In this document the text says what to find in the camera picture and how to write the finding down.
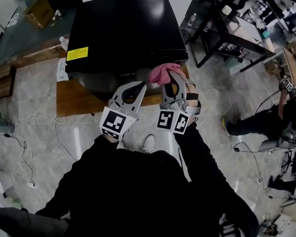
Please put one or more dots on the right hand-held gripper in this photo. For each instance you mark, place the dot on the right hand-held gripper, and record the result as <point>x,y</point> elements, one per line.
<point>172,120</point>

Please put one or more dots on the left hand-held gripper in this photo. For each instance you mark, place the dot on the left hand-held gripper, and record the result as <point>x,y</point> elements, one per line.
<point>113,122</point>

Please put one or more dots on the pink cleaning cloth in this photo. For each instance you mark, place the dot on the pink cleaning cloth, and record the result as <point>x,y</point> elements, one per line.
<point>162,74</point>

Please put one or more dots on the black box appliance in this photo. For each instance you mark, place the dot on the black box appliance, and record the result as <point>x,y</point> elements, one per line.
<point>123,26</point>

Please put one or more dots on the person's left forearm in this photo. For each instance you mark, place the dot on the person's left forearm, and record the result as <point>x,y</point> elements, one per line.
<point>88,162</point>

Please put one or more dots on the person's right forearm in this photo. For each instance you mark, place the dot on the person's right forearm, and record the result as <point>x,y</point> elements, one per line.
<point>199,154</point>

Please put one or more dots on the person's right hand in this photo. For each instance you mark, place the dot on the person's right hand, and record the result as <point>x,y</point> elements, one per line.
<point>193,103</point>

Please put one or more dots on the person's right white shoe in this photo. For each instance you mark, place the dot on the person's right white shoe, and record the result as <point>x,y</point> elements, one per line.
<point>148,143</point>

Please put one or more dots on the low wooden table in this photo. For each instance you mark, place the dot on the low wooden table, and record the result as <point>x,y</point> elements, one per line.
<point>74,100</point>

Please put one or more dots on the white tissue packet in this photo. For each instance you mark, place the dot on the white tissue packet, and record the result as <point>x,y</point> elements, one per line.
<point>62,69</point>

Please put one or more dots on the clear plastic water bottle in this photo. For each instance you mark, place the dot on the clear plastic water bottle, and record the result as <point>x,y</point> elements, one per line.
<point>192,19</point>
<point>63,43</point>
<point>207,26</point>

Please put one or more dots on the black glass desk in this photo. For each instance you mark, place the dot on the black glass desk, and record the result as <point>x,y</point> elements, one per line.
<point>246,43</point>

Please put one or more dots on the white cup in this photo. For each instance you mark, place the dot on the white cup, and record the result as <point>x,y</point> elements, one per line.
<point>226,10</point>

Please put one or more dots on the person's black-clad torso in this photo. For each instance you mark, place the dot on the person's black-clad torso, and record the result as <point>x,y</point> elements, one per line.
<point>143,196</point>

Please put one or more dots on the raised wooden step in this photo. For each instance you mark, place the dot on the raised wooden step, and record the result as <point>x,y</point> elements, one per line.
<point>27,58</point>

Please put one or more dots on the small white bottle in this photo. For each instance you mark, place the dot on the small white bottle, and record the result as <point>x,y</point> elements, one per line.
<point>57,14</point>

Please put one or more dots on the teal cup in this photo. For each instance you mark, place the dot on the teal cup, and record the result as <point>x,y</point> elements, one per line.
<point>266,34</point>

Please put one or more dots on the brown cardboard box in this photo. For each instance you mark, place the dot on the brown cardboard box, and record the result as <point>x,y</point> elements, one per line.
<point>39,12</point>

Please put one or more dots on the grey green floor device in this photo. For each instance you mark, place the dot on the grey green floor device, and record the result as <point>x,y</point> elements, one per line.
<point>1,125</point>

